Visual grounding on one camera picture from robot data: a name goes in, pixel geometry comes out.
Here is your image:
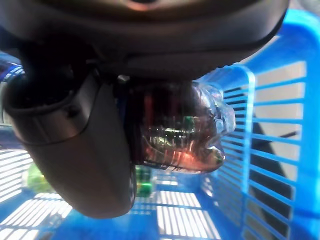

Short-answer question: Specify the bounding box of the green Sprite bottle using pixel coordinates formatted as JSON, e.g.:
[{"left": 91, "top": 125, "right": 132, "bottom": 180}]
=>
[{"left": 21, "top": 163, "right": 157, "bottom": 198}]

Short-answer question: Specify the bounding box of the Pepsi cola bottle blue cap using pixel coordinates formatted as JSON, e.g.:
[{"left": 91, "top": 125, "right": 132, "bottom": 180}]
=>
[{"left": 113, "top": 74, "right": 237, "bottom": 175}]

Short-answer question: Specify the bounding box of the blue plastic shopping basket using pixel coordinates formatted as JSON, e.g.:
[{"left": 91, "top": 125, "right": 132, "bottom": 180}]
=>
[{"left": 0, "top": 7, "right": 320, "bottom": 240}]

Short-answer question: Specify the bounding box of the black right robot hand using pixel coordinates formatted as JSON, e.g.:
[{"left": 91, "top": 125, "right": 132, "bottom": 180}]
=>
[{"left": 0, "top": 0, "right": 291, "bottom": 219}]

